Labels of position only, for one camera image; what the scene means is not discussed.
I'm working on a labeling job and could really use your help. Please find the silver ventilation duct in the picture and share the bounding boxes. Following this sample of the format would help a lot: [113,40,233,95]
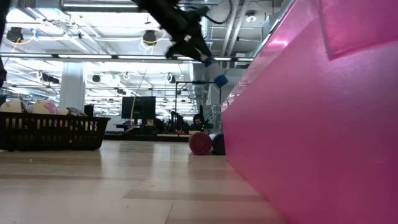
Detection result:
[177,0,216,105]

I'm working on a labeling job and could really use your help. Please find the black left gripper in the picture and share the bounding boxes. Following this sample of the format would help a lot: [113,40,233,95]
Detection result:
[158,5,216,67]

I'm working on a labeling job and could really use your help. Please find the dark background table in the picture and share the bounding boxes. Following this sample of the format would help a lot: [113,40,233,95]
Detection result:
[105,132,191,143]

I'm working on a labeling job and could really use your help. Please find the black background robot arms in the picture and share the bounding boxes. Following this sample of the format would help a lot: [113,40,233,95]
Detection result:
[169,110,188,134]

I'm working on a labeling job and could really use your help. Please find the person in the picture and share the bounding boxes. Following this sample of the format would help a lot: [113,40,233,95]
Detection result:
[188,113,206,131]

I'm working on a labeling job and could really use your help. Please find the blue two-ended item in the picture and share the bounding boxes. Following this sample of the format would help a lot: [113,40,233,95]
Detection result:
[203,55,229,88]

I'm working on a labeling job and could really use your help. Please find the pink plastic bin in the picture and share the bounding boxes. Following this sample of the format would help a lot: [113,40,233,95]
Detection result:
[220,0,398,224]

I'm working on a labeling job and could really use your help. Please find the black computer monitor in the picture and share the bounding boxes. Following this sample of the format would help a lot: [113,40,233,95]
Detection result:
[121,96,157,120]

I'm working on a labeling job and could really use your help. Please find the black slotted plastic basket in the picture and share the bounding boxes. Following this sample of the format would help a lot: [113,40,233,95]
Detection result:
[0,111,111,152]

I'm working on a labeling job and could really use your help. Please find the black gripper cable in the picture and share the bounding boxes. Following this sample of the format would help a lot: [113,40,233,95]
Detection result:
[200,0,234,26]

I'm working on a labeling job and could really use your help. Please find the cream toy donut pink icing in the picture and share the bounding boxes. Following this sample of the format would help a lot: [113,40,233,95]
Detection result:
[30,100,60,115]

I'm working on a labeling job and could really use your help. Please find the clear plastic container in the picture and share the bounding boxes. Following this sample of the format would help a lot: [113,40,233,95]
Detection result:
[212,104,223,134]

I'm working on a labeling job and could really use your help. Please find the black metal station frame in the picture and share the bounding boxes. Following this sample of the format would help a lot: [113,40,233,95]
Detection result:
[174,80,223,134]

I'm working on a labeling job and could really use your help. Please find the long ceiling light bar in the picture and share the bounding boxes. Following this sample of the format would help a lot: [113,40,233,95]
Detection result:
[0,52,255,63]

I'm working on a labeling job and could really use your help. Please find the purple round object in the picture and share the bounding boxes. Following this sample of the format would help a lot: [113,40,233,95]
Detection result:
[211,133,226,156]

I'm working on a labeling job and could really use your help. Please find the maroon round object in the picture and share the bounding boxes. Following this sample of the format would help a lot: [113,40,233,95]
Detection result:
[188,131,213,156]

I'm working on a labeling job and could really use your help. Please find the white square column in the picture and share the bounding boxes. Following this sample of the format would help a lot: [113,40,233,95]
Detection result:
[58,62,86,117]

